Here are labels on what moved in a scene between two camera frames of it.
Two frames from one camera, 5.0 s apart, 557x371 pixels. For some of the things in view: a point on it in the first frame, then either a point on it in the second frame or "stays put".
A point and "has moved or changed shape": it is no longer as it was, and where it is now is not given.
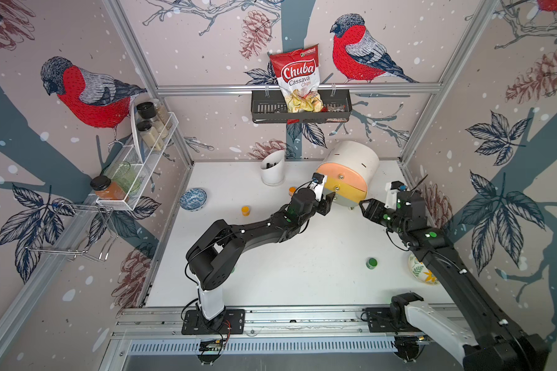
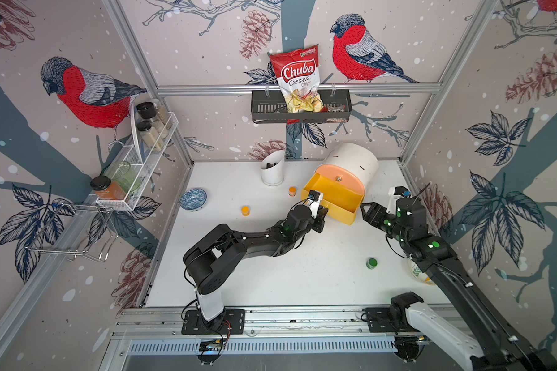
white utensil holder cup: [273, 168] stays put
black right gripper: [374, 206] stays put
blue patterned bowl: [193, 199] stays put
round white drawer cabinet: [347, 166] stays put
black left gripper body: [322, 207] -> [316, 224]
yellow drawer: [344, 189] has moved or changed shape
